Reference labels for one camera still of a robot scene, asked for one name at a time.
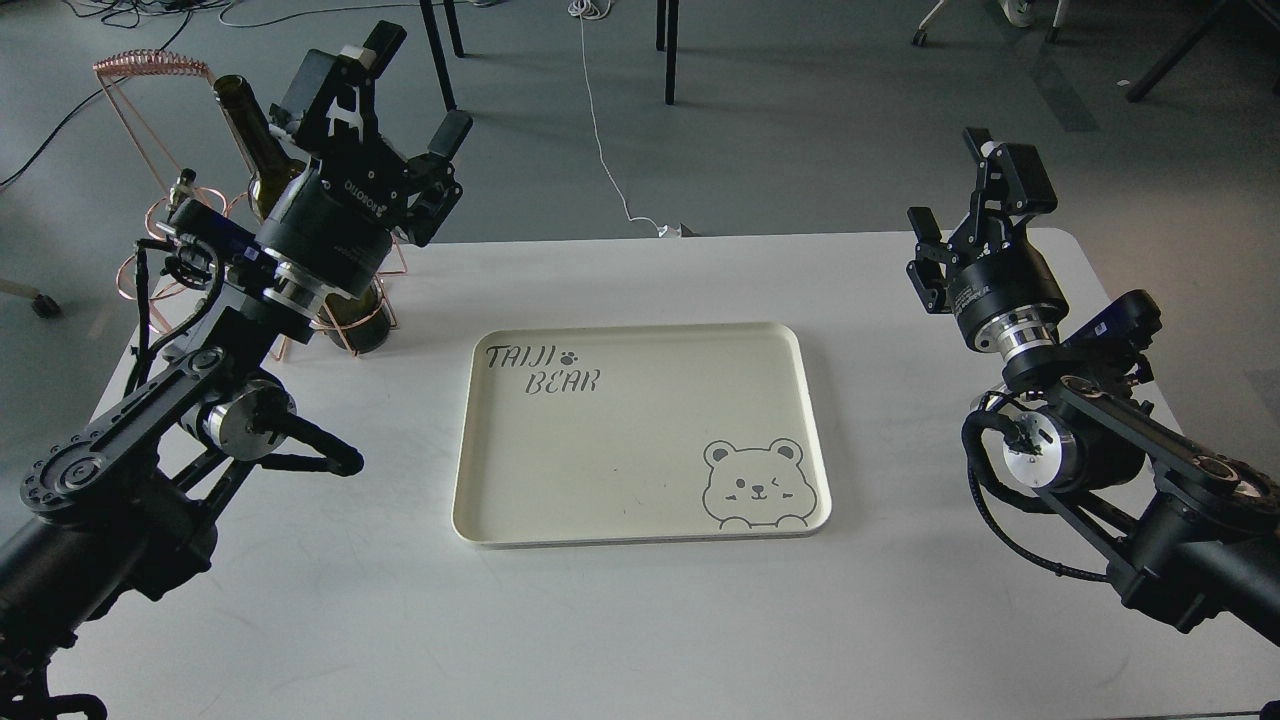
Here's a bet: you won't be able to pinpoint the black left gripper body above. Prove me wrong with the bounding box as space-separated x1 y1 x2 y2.
256 161 461 301

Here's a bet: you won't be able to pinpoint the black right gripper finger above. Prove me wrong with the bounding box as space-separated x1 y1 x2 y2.
906 206 957 314
963 127 1059 256

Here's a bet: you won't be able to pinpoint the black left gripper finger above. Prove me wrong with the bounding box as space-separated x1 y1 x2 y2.
396 109 474 201
269 20 410 176

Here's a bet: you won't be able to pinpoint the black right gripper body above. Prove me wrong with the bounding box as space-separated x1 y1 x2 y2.
946 245 1069 352

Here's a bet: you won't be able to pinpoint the dark green wine bottle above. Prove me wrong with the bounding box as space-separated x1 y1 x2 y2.
212 74 396 356

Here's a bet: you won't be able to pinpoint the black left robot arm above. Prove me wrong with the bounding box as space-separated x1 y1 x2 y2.
3 20 472 719

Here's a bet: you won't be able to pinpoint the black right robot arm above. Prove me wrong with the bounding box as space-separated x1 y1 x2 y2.
906 127 1279 642

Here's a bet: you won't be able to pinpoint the office chair base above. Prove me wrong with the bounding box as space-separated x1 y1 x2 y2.
911 0 1071 49

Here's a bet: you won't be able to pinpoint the black diagonal desk leg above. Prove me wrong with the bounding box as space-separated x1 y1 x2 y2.
1124 1 1238 102

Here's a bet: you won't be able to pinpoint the black table legs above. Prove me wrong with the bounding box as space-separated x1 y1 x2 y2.
417 1 680 111

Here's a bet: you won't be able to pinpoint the cream bear serving tray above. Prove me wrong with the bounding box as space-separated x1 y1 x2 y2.
452 322 832 547

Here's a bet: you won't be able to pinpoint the caster wheel at left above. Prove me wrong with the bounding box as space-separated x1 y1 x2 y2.
0 278 61 319

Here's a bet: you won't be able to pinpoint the copper wire wine rack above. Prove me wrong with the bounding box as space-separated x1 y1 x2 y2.
93 49 398 332

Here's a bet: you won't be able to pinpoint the white cable on floor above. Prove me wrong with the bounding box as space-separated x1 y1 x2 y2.
568 0 701 240

